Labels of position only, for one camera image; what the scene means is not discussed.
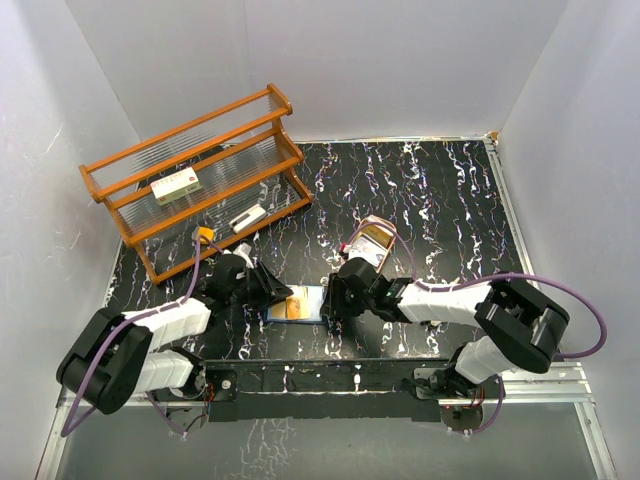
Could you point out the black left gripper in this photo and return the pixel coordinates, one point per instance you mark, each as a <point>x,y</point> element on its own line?
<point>270,289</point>

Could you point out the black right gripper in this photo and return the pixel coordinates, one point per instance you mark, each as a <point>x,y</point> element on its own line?
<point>334,305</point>

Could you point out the blue leather card holder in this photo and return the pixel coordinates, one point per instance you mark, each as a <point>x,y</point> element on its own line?
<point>316,295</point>

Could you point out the gold VIP credit card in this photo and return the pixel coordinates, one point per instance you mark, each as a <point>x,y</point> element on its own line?
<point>297,306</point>

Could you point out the stack of credit cards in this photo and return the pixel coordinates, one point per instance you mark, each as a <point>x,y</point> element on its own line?
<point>378,241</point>

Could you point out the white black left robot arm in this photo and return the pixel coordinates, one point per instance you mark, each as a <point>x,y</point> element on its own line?
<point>120,354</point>

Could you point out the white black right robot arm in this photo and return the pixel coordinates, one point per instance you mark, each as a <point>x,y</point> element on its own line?
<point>522,326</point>

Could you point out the beige oval card tray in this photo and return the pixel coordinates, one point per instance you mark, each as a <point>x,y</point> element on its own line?
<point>374,220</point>

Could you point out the white black small device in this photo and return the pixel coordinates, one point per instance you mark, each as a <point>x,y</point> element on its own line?
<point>249,217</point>

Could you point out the orange yellow small object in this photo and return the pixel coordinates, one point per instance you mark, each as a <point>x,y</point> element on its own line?
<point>203,234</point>

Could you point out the orange wooden shelf rack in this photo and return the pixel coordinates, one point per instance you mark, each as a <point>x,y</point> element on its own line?
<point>242,156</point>

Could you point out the white red small box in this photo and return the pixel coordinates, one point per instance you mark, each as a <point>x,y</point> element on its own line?
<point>175,186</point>

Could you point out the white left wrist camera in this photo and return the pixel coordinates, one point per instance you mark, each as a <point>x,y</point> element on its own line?
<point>244,250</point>

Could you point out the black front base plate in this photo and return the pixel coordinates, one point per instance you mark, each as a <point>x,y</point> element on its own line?
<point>318,389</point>

